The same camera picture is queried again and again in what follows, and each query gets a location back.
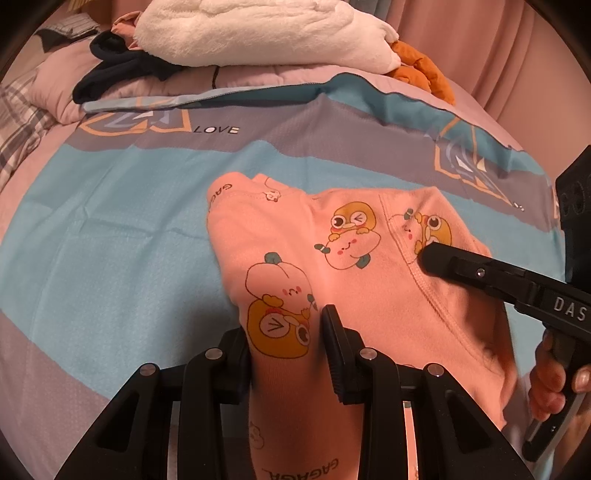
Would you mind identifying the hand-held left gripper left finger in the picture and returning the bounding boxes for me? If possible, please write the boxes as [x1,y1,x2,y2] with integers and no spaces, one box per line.
[55,327,253,480]

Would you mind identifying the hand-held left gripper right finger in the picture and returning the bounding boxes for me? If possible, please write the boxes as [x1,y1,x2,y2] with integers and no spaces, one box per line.
[321,304,534,480]

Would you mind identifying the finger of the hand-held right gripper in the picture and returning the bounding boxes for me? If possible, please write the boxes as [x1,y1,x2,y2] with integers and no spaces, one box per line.
[417,243,546,306]

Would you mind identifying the peach cartoon print pants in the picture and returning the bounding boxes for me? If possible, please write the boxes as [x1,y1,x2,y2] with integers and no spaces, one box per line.
[205,172,518,480]

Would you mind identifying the person's right hand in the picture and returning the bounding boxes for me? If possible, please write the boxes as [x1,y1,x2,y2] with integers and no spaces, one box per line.
[529,332,591,422]

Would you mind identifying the blue grey printed bedsheet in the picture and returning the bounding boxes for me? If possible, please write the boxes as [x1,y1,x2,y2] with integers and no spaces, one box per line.
[0,74,568,480]

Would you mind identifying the orange plush toy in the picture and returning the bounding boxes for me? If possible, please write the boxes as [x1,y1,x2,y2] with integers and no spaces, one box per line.
[388,39,455,104]

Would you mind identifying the pink curtain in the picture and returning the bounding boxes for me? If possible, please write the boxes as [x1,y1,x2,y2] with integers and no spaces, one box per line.
[383,0,591,167]

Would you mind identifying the pink quilt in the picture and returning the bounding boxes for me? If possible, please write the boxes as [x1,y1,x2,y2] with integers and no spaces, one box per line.
[28,44,384,125]

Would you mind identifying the white fluffy blanket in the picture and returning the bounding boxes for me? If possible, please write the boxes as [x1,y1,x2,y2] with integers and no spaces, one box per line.
[134,0,402,75]

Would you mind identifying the grey plaid cloth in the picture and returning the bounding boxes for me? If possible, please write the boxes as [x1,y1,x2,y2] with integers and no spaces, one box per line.
[0,69,56,185]

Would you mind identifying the dark navy cloth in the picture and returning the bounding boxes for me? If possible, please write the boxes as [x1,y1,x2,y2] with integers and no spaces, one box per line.
[71,32,185,104]

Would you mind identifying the peach cloth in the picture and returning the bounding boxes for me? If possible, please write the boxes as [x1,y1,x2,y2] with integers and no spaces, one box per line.
[110,10,145,51]

